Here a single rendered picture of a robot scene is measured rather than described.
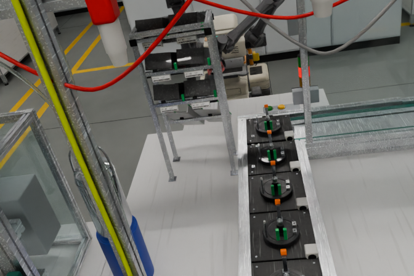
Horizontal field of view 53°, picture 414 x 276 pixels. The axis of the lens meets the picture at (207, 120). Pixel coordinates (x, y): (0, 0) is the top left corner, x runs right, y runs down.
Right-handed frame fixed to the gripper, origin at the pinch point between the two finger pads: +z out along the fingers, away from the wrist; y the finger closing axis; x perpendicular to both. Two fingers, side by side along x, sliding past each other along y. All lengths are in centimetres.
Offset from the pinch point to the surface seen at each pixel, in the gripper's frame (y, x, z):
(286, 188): 39, 1, 62
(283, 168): 36, 12, 47
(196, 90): -1.7, -15.2, 19.5
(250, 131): 15.7, 25.5, 19.4
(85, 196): -21, -50, 86
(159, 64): -15.4, -30.7, 14.9
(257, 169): 24, 11, 48
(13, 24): -419, 204, -293
